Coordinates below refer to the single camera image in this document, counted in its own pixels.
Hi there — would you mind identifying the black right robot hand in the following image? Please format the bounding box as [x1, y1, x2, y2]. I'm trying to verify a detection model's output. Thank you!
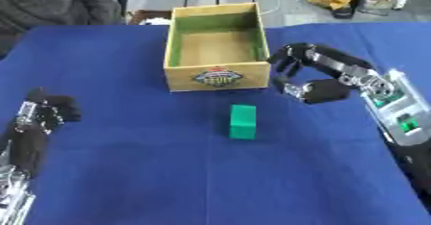
[266, 42, 379, 105]

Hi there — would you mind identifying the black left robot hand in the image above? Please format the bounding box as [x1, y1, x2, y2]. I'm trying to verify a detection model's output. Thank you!
[3, 87, 83, 179]

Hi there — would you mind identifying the tan cardboard box green inside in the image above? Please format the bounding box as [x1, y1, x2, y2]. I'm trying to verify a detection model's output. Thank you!
[162, 2, 273, 93]

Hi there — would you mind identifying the brown cardboard box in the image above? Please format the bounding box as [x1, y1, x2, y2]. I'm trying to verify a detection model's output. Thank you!
[126, 9, 175, 26]

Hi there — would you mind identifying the green rectangular block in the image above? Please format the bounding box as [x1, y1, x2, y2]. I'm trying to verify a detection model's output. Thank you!
[227, 104, 260, 140]

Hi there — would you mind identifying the person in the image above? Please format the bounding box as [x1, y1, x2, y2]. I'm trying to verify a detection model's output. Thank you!
[0, 0, 128, 57]

